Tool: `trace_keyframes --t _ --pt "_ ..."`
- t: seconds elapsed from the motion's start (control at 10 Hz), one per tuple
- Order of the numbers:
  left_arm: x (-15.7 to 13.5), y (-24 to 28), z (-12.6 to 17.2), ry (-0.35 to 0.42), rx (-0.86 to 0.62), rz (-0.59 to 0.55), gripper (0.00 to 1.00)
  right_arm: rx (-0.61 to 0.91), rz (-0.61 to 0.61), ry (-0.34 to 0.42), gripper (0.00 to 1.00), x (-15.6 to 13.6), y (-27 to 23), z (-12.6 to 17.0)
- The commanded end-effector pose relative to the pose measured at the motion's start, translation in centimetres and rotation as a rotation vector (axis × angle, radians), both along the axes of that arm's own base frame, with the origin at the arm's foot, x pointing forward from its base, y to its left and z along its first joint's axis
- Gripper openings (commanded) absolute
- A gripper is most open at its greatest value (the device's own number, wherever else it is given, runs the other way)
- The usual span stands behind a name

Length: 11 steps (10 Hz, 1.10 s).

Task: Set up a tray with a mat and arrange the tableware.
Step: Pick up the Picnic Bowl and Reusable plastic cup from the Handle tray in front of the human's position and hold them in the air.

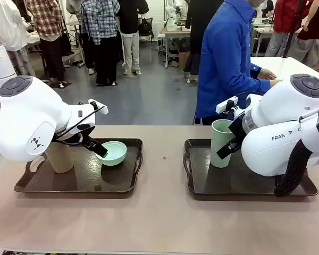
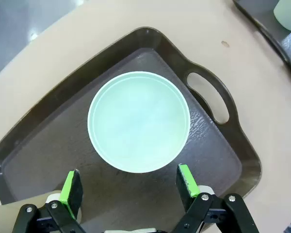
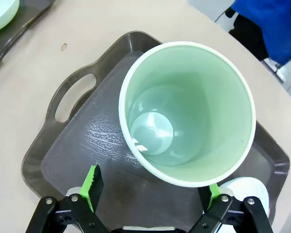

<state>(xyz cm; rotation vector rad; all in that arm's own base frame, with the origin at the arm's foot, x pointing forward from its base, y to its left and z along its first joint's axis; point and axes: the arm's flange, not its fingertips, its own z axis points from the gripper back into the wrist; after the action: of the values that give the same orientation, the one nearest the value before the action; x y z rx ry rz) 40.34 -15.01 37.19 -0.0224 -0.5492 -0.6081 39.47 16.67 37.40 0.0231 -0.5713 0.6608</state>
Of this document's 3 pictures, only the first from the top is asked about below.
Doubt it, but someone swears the bystander in white shirt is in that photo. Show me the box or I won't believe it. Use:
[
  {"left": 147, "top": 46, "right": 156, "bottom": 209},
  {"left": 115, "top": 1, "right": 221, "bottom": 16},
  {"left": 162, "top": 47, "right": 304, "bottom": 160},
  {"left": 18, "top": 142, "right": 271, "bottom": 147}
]
[{"left": 0, "top": 0, "right": 37, "bottom": 77}]

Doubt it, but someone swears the black office chair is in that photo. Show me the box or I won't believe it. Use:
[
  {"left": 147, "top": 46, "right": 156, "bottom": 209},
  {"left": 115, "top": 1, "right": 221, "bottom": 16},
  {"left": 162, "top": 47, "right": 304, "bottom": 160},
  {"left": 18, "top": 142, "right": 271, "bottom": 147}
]
[{"left": 138, "top": 17, "right": 154, "bottom": 43}]

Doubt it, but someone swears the bystander in maroon dress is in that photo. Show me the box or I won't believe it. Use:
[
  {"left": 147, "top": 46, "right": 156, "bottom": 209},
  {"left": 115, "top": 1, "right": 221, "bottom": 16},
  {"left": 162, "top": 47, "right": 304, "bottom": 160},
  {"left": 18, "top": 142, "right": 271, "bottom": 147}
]
[{"left": 295, "top": 0, "right": 319, "bottom": 70}]

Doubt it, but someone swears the white side table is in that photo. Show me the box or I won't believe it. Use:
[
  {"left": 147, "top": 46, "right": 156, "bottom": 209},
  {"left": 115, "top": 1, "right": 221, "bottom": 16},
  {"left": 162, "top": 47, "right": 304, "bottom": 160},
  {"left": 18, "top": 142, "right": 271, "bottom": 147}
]
[{"left": 249, "top": 56, "right": 319, "bottom": 82}]

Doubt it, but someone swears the sage green cup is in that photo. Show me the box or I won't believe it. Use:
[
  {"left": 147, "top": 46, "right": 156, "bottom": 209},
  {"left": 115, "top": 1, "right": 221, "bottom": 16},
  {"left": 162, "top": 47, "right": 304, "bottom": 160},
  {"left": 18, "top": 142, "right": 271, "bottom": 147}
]
[{"left": 211, "top": 119, "right": 234, "bottom": 168}]

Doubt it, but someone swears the black left camera cable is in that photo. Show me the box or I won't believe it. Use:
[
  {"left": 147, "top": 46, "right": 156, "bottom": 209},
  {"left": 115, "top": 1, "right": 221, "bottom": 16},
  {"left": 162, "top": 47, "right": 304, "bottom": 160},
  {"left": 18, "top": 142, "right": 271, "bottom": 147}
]
[{"left": 54, "top": 102, "right": 106, "bottom": 141}]

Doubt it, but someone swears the dark brown tray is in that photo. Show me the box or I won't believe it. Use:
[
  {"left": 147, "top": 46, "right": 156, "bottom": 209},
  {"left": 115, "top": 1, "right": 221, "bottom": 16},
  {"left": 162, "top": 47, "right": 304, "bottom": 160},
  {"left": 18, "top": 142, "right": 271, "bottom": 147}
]
[
  {"left": 183, "top": 138, "right": 319, "bottom": 200},
  {"left": 14, "top": 137, "right": 144, "bottom": 199}
]

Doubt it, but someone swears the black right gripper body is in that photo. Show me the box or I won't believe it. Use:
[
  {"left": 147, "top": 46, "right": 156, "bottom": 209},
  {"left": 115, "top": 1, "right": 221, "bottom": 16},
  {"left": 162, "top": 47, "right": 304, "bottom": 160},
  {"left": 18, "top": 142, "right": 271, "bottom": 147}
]
[{"left": 228, "top": 113, "right": 249, "bottom": 146}]

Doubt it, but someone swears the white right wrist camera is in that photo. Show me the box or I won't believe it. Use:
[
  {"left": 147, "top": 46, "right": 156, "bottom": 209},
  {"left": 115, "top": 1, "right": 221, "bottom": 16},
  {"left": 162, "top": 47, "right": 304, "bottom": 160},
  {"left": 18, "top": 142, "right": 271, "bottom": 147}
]
[{"left": 216, "top": 96, "right": 239, "bottom": 113}]

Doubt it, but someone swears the person in blue shirt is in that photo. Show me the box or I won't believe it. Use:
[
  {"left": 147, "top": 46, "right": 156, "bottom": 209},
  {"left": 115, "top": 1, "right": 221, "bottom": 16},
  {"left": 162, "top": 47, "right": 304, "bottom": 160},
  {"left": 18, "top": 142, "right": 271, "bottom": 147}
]
[{"left": 192, "top": 0, "right": 272, "bottom": 126}]

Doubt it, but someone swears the person's left forearm blue sleeve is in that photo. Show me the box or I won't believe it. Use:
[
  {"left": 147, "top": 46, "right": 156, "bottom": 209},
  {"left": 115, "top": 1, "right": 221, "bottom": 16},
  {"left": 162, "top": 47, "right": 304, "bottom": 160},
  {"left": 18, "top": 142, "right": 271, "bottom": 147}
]
[{"left": 248, "top": 62, "right": 263, "bottom": 79}]

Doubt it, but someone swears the brown cardboard box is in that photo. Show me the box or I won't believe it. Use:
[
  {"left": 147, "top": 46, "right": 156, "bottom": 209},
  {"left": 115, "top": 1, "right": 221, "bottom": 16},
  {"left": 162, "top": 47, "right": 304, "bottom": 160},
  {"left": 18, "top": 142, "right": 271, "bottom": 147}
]
[{"left": 177, "top": 50, "right": 191, "bottom": 70}]

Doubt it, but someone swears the bystander in dark clothes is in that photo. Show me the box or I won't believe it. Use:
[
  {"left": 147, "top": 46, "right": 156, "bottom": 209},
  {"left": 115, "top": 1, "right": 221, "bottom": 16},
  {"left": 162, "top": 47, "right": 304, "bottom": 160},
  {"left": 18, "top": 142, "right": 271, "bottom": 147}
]
[{"left": 184, "top": 0, "right": 226, "bottom": 78}]

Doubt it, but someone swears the bystander in red plaid shirt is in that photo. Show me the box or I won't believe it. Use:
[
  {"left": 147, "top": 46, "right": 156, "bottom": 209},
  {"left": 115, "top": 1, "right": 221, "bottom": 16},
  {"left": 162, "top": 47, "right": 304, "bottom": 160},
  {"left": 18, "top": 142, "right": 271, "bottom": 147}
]
[{"left": 25, "top": 0, "right": 68, "bottom": 82}]

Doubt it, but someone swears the person's left hand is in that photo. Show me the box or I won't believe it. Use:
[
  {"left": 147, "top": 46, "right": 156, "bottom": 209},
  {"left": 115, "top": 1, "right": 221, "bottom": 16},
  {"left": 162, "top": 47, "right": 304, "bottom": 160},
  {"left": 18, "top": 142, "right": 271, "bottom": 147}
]
[{"left": 259, "top": 68, "right": 278, "bottom": 80}]

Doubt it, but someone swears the tan brown cup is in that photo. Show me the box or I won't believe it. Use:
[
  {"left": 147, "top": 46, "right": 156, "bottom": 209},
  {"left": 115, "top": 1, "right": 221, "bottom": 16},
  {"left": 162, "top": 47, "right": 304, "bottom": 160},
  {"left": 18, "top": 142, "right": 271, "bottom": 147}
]
[{"left": 45, "top": 138, "right": 75, "bottom": 174}]

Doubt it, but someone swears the mint green bowl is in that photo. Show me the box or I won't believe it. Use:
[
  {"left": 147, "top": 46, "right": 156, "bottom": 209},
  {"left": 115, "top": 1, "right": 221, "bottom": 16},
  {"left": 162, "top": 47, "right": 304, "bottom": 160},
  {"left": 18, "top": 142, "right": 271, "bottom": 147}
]
[{"left": 95, "top": 141, "right": 128, "bottom": 167}]

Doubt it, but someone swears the bystander in red jacket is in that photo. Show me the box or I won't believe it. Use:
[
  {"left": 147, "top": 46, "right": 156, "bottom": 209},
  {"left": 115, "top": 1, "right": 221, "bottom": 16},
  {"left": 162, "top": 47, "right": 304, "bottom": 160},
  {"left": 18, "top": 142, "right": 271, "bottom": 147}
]
[{"left": 264, "top": 0, "right": 315, "bottom": 58}]

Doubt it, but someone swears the black braided cable sleeve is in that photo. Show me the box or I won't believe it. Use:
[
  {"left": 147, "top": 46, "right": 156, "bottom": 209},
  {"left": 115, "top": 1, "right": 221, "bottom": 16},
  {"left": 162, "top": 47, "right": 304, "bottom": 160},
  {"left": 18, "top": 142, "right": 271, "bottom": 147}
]
[{"left": 273, "top": 106, "right": 319, "bottom": 198}]

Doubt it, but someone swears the bystander in black t-shirt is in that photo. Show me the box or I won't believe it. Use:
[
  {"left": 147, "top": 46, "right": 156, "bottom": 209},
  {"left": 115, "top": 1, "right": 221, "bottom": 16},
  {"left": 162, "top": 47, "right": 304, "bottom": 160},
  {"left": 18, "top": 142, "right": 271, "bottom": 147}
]
[{"left": 116, "top": 0, "right": 150, "bottom": 77}]

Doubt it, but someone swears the person's right forearm blue sleeve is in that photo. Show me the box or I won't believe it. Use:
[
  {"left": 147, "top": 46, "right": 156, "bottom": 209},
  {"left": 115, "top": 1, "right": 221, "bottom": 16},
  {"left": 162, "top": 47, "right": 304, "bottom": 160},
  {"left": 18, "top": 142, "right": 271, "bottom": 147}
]
[{"left": 251, "top": 75, "right": 272, "bottom": 94}]

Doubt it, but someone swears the black tripod pole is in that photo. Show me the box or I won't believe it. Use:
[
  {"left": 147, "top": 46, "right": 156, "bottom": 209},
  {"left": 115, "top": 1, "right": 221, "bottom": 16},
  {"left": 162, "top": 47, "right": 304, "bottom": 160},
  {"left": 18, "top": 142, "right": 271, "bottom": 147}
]
[{"left": 281, "top": 0, "right": 304, "bottom": 58}]

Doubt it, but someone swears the wooden background desk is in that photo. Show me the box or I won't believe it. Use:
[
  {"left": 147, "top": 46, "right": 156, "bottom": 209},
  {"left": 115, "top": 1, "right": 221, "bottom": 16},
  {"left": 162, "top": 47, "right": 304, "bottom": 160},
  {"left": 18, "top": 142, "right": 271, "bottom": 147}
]
[{"left": 161, "top": 26, "right": 192, "bottom": 69}]

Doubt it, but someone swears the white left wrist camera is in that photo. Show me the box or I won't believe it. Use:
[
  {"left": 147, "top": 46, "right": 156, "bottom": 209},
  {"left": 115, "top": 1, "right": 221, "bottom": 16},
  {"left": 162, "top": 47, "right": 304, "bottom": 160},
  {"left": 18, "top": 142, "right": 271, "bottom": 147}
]
[{"left": 88, "top": 99, "right": 108, "bottom": 115}]

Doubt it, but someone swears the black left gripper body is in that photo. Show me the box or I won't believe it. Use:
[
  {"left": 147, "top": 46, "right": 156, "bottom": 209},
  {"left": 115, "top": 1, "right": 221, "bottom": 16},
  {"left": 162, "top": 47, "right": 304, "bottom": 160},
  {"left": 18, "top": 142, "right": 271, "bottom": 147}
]
[{"left": 55, "top": 123, "right": 97, "bottom": 146}]

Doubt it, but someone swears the bystander in blue plaid shirt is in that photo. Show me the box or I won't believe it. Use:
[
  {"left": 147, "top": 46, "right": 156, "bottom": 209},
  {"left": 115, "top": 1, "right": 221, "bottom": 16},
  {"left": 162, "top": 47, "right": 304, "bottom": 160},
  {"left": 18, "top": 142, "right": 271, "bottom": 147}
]
[{"left": 79, "top": 0, "right": 121, "bottom": 87}]

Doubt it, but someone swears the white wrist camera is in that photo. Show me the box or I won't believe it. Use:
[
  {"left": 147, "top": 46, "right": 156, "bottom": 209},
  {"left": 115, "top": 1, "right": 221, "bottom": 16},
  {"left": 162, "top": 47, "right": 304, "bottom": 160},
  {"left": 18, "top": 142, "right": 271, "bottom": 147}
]
[
  {"left": 88, "top": 99, "right": 108, "bottom": 115},
  {"left": 216, "top": 96, "right": 239, "bottom": 113}
]

